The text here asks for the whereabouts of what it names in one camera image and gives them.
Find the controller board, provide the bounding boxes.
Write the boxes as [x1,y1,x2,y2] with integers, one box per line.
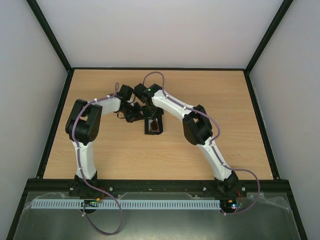
[80,197,104,208]
[220,199,244,212]

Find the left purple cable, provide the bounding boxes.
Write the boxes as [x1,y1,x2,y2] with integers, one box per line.
[70,82,124,236]

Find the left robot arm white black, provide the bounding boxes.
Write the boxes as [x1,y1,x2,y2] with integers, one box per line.
[65,83,143,198]

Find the right controller board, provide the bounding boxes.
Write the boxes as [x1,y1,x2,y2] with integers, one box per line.
[220,199,244,212]

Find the left controller board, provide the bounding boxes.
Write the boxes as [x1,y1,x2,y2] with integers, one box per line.
[80,197,104,208]

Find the white slotted cable duct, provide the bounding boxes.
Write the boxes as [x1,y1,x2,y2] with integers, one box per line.
[30,199,221,210]

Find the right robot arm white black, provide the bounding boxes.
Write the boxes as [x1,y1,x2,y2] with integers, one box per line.
[133,83,239,196]

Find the black aluminium frame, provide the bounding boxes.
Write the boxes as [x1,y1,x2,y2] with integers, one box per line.
[7,0,307,240]

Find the black sunglasses case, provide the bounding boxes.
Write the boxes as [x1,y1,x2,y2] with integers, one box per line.
[144,117,164,135]

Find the brown sunglasses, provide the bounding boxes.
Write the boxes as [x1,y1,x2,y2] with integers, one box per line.
[150,119,160,132]

